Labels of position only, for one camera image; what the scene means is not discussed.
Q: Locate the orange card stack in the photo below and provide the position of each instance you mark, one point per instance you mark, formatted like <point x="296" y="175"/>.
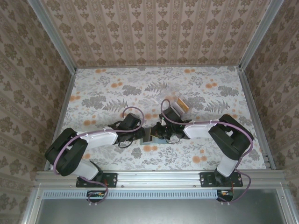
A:
<point x="182" y="104"/>

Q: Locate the clear acrylic card box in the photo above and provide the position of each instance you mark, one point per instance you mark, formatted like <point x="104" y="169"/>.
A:
<point x="171" y="93"/>

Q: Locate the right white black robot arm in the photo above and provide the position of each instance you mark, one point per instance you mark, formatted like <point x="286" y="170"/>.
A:
<point x="201" y="129"/>

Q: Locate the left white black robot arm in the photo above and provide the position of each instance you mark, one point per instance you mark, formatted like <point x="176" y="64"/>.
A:
<point x="100" y="140"/>

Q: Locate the floral table cover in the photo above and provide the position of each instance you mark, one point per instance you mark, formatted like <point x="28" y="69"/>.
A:
<point x="105" y="81"/>

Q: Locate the black controller board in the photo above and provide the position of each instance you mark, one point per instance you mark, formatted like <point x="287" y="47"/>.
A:
<point x="225" y="193"/>
<point x="94" y="193"/>

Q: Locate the grey metal panel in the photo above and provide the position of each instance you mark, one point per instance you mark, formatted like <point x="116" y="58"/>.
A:
<point x="151" y="212"/>

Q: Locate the aluminium front rail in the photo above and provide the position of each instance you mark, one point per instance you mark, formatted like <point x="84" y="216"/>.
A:
<point x="158" y="178"/>

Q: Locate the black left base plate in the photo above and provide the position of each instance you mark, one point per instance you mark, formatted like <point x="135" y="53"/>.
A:
<point x="112" y="179"/>

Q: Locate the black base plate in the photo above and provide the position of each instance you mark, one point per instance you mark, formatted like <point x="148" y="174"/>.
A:
<point x="112" y="179"/>
<point x="206" y="179"/>

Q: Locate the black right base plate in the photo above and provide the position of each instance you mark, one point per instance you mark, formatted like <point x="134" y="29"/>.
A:
<point x="206" y="179"/>

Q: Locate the aluminium table back rail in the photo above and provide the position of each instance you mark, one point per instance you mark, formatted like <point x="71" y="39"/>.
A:
<point x="158" y="67"/>

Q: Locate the aluminium table side rail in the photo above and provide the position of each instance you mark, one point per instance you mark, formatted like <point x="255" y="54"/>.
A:
<point x="256" y="116"/>
<point x="62" y="116"/>

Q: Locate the aluminium frame post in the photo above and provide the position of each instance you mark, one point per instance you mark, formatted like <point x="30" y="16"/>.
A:
<point x="259" y="35"/>
<point x="54" y="35"/>

